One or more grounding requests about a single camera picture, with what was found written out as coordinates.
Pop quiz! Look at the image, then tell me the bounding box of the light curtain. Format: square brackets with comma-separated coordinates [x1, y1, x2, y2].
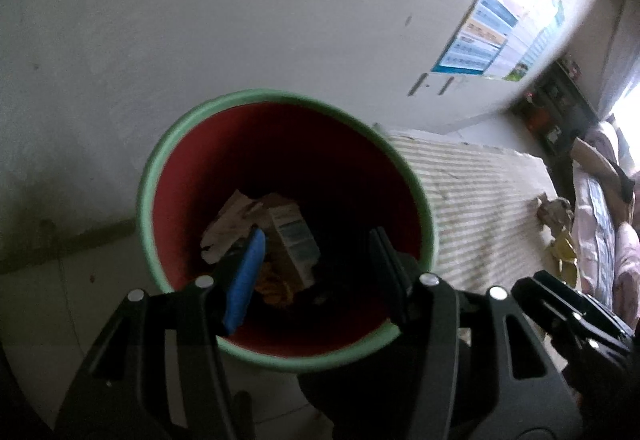
[597, 0, 640, 121]

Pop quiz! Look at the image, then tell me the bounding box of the brown crumpled paper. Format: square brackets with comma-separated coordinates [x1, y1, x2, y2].
[536, 195, 573, 233]

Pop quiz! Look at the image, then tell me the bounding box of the green blue wall poster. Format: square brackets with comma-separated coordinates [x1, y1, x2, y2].
[502, 0, 567, 81]

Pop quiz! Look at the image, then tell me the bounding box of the dark shelf with items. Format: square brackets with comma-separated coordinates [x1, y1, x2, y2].
[510, 54, 601, 155]

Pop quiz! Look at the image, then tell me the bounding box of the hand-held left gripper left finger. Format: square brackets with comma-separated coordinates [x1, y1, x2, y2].
[55, 227, 268, 440]

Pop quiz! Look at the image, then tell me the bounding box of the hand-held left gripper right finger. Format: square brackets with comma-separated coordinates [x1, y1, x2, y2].
[367, 226, 583, 440]

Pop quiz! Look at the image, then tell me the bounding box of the striped beige mat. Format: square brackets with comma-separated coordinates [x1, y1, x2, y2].
[372, 122, 581, 346]

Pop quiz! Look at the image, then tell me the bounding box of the green bin with red inside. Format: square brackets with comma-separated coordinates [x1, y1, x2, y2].
[136, 88, 441, 373]

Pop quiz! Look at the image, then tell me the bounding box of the pink printed bedding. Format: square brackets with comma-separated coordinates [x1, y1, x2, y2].
[570, 120, 640, 321]

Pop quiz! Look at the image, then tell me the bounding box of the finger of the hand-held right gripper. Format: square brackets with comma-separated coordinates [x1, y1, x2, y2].
[511, 270, 633, 356]

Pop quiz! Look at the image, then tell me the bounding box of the blue chart wall poster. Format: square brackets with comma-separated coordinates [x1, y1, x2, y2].
[432, 0, 521, 75]

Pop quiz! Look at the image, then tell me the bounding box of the white table wall poster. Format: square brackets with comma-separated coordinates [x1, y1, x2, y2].
[492, 10, 551, 78]

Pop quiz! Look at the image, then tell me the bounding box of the small paper carton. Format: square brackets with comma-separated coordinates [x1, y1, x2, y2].
[262, 202, 321, 288]

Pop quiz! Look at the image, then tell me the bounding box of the orange plastic wrapper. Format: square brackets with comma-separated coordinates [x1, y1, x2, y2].
[255, 265, 296, 305]

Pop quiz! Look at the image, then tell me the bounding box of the white paper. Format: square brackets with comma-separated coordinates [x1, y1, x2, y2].
[200, 190, 266, 265]

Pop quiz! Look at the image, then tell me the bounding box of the gold foil wrapper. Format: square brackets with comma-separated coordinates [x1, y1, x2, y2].
[547, 230, 581, 281]

